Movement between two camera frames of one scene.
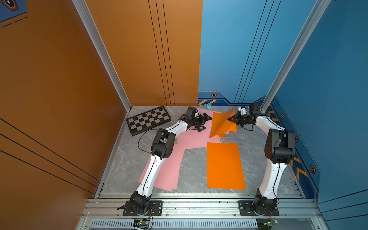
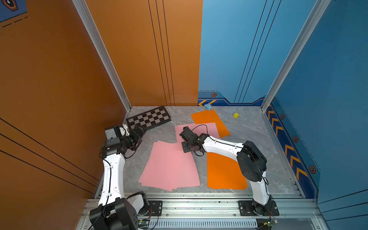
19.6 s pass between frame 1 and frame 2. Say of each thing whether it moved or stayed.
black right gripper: moved
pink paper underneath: moved
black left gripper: moved
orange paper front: stayed
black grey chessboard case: stayed
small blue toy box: stayed
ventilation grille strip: stayed
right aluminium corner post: stayed
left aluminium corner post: stayed
